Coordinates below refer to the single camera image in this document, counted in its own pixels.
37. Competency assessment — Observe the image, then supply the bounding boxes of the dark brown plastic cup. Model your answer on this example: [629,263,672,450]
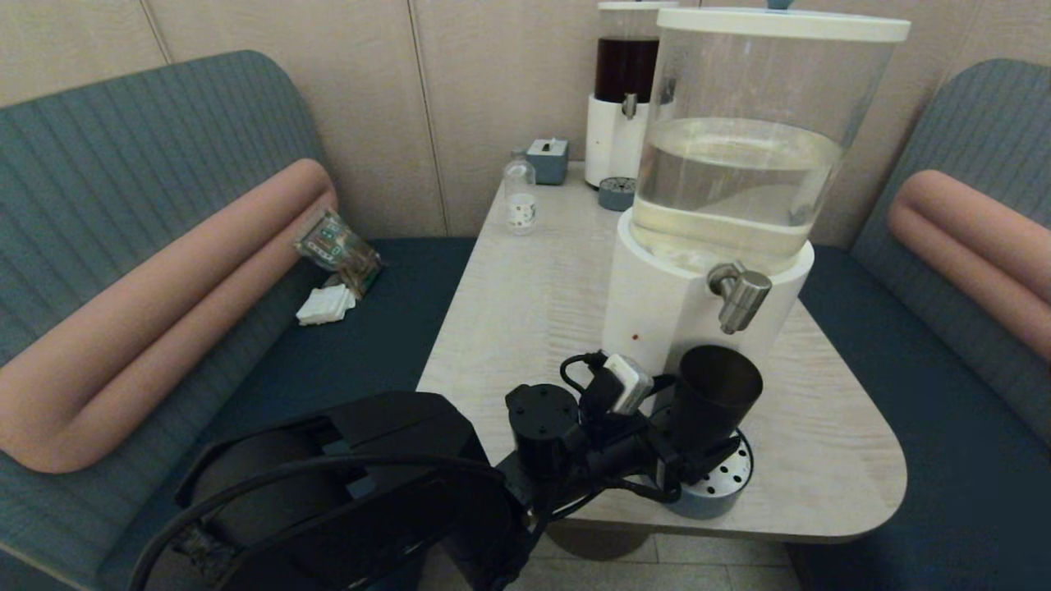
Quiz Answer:
[667,345,764,483]

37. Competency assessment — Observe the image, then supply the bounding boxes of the metal water dispenser tap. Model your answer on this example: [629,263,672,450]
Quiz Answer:
[708,263,773,335]

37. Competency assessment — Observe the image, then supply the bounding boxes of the large blue perforated drip tray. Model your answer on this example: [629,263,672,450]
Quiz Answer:
[657,408,755,520]

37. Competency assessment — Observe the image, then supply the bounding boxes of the clear water dispenser white base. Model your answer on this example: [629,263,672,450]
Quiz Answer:
[600,7,911,415]

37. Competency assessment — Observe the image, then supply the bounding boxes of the small blue drip tray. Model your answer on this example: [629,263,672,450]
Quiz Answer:
[598,176,640,213]

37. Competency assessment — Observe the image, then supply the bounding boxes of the clear plastic bottle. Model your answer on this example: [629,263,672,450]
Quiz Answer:
[503,149,539,236]

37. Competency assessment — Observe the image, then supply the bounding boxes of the teal bench sofa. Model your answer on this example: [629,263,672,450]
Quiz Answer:
[0,49,477,591]
[788,59,1051,591]

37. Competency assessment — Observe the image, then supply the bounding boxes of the blue-grey tissue box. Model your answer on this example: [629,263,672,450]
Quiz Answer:
[526,138,570,186]

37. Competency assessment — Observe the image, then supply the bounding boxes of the small dispenser with dark drink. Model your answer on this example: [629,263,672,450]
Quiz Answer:
[585,1,678,190]

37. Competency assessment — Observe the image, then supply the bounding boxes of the white paper napkins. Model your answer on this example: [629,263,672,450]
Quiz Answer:
[296,284,357,327]

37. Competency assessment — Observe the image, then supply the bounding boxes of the pink bolster cushion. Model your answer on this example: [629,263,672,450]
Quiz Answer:
[0,158,339,474]
[889,169,1051,366]

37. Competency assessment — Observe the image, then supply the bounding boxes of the clear snack packet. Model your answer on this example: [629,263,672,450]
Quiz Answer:
[292,208,384,299]

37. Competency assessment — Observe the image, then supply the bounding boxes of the white water dispenser lid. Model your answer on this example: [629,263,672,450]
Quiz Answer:
[657,7,911,44]

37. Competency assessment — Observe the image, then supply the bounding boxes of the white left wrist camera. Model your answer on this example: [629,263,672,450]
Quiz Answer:
[604,353,655,415]

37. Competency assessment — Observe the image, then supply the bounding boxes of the black left wrist camera cable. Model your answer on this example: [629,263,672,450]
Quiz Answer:
[560,352,682,504]

